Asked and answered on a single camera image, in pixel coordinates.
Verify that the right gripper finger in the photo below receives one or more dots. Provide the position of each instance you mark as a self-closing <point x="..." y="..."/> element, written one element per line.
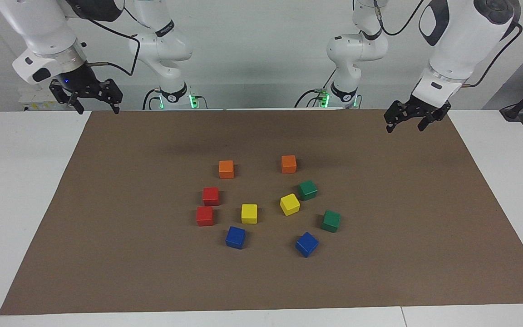
<point x="115" y="107"/>
<point x="78" y="106"/>

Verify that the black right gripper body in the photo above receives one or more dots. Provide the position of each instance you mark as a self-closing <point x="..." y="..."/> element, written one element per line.
<point x="82" y="84"/>

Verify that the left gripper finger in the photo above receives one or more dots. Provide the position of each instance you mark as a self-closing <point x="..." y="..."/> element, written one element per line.
<point x="389" y="127"/>
<point x="423" y="124"/>

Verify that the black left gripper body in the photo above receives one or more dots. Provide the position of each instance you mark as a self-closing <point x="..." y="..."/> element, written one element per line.
<point x="413" y="109"/>

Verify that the green wooden block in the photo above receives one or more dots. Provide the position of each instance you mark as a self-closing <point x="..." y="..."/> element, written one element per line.
<point x="331" y="221"/>
<point x="308" y="190"/>

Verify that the red wooden block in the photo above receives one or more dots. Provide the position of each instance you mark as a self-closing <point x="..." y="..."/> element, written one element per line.
<point x="210" y="196"/>
<point x="204" y="216"/>

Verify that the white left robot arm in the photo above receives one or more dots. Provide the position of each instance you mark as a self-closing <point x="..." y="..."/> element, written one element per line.
<point x="466" y="41"/>

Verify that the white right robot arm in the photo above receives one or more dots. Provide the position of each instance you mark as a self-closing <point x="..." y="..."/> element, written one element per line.
<point x="48" y="32"/>

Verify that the white power strip box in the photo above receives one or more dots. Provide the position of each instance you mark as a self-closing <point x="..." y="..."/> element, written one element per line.
<point x="34" y="102"/>

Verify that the orange wooden block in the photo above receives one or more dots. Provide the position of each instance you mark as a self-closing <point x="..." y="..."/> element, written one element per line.
<point x="226" y="169"/>
<point x="288" y="164"/>

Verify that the yellow wooden block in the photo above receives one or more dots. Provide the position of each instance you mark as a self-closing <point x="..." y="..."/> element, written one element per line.
<point x="289" y="205"/>
<point x="249" y="214"/>

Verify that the blue wooden block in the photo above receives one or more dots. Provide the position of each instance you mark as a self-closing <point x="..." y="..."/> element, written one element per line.
<point x="307" y="244"/>
<point x="235" y="237"/>

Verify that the brown table mat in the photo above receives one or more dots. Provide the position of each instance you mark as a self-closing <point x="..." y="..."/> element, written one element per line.
<point x="152" y="272"/>

